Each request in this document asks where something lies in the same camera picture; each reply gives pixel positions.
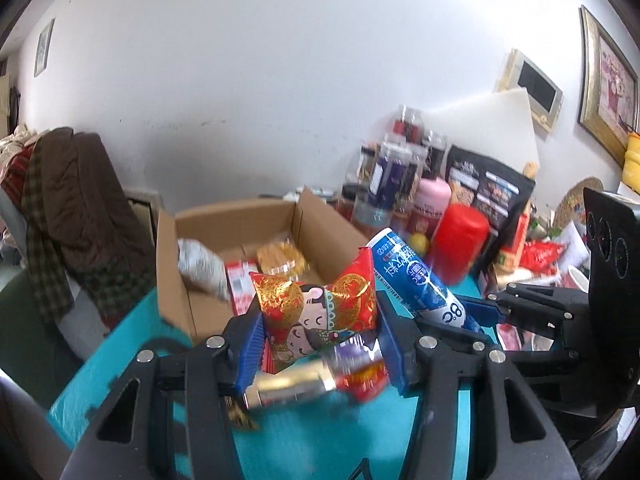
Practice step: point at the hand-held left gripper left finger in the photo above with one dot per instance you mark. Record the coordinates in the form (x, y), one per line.
(252, 350)

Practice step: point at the gold window snack box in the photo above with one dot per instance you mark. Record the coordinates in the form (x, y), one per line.
(290, 385)

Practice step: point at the yellow object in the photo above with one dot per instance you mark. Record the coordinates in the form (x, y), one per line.
(632, 157)

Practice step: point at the white foam board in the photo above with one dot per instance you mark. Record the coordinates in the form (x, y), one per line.
(490, 120)

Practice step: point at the red striped cloth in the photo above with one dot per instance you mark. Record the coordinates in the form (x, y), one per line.
(17, 175)

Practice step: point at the pile of light clothes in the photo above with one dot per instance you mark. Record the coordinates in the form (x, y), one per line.
(15, 145)

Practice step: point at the clear jar red contents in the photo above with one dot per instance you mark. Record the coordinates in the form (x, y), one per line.
(407, 125)

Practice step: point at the red plastic canister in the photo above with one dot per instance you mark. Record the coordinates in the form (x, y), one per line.
(457, 240)

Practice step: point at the long red white packet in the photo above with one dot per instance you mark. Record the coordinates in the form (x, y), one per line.
(240, 285)

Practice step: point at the yellow green fruit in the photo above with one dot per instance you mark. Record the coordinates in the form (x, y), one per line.
(419, 244)

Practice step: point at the brown quilted jacket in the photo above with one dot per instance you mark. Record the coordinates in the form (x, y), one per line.
(90, 200)

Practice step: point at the pink paper cups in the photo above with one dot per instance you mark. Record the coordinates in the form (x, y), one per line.
(575, 277)

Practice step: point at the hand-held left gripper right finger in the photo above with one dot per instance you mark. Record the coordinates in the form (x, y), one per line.
(395, 355)

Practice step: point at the white patterned snack packet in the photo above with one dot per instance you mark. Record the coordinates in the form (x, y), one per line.
(200, 265)

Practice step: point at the orange patterned bag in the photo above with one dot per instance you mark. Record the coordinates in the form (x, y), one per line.
(515, 240)

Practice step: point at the black snack bag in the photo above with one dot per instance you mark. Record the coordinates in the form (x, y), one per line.
(490, 180)

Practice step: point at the gold wrapped candy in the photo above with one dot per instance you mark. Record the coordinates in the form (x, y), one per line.
(240, 415)

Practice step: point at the wall intercom panel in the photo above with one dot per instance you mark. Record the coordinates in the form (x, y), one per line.
(535, 85)

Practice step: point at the large red packet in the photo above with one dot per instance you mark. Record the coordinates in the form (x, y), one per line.
(542, 252)

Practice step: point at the pink canister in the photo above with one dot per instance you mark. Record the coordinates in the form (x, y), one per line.
(430, 195)

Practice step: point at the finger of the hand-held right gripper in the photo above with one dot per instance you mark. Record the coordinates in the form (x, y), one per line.
(482, 312)
(540, 360)

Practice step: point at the small wall picture frame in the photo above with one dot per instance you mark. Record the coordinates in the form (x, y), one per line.
(44, 47)

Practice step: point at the round woven mat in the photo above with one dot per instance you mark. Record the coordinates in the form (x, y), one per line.
(570, 200)

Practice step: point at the large framed painting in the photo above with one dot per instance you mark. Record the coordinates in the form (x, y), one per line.
(612, 95)

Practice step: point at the plaid garment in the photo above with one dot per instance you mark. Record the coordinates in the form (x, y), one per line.
(42, 240)

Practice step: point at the cardboard box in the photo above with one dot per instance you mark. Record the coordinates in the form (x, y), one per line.
(172, 285)

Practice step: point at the red gold snack packet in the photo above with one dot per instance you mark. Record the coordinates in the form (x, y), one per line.
(310, 310)

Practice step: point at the waffle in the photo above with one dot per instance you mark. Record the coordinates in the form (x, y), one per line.
(280, 257)

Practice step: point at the teal mat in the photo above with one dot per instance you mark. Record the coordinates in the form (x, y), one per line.
(310, 440)

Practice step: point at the purple silver snack packet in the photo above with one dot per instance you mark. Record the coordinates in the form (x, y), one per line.
(350, 355)

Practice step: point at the blue white tube packet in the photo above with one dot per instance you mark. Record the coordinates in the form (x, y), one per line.
(415, 275)

